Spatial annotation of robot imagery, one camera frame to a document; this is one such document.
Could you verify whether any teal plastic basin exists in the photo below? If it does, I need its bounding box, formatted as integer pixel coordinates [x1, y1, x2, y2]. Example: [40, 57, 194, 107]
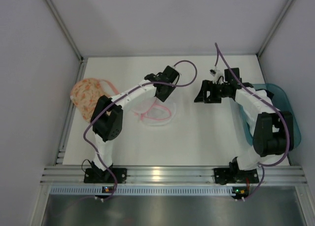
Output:
[239, 83, 301, 151]

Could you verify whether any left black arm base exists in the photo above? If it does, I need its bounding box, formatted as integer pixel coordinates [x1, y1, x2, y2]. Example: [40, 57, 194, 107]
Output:
[84, 167, 127, 184]

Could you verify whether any aluminium front rail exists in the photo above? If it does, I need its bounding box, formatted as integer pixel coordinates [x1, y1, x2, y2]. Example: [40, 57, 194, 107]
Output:
[40, 165, 307, 187]

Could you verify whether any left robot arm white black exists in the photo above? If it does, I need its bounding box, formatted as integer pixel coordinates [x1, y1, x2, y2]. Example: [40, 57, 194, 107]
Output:
[87, 66, 180, 179]

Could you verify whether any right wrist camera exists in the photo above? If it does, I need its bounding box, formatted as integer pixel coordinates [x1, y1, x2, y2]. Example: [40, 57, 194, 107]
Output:
[210, 66, 222, 84]

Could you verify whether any slotted white cable duct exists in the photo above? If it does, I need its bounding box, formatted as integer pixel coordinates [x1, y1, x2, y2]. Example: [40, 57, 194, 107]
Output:
[50, 186, 248, 196]

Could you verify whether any white mesh laundry bag pink trim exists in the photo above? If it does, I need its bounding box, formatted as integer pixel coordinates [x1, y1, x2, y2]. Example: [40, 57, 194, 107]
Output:
[131, 97, 177, 126]

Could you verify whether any left aluminium frame post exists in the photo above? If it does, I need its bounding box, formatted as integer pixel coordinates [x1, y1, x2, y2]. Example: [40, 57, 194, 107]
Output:
[43, 0, 84, 61]

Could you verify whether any right aluminium frame post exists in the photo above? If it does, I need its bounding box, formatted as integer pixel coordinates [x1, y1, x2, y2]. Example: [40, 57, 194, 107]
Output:
[256, 0, 296, 60]

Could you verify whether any aluminium frame post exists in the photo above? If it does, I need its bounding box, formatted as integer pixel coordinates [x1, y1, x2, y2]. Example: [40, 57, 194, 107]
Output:
[43, 0, 84, 61]
[256, 0, 296, 60]

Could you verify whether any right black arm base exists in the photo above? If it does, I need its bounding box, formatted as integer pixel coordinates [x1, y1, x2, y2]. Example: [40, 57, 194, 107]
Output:
[214, 167, 259, 185]

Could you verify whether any orange patterned bra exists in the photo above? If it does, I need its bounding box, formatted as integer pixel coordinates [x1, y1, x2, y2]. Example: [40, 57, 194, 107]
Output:
[70, 78, 120, 123]

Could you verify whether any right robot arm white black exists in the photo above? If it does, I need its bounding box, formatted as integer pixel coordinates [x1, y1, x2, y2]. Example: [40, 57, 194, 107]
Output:
[194, 68, 295, 170]

